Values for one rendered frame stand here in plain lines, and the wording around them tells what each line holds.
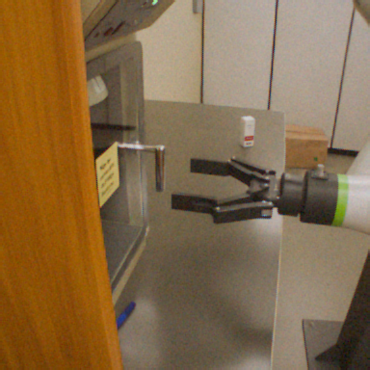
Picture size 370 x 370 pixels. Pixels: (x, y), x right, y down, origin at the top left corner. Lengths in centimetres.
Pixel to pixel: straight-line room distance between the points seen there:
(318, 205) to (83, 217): 41
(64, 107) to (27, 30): 7
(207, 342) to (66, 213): 40
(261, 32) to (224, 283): 288
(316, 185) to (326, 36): 289
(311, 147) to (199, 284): 267
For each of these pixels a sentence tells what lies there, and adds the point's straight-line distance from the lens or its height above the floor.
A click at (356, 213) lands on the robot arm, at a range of 67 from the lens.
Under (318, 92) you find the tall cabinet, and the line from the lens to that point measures 359.
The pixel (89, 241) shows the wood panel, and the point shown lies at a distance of 38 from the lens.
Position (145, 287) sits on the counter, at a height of 94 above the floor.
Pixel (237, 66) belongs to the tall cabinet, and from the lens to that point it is 355.
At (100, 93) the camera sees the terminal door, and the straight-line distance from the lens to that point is 55.
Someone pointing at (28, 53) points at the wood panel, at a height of 144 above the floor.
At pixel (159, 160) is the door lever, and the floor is 118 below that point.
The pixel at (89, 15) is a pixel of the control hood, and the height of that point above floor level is 146.
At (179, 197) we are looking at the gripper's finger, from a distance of 65.
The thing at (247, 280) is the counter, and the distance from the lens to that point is 81.
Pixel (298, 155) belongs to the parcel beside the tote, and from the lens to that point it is 338.
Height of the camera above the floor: 149
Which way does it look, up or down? 30 degrees down
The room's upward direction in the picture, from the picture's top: straight up
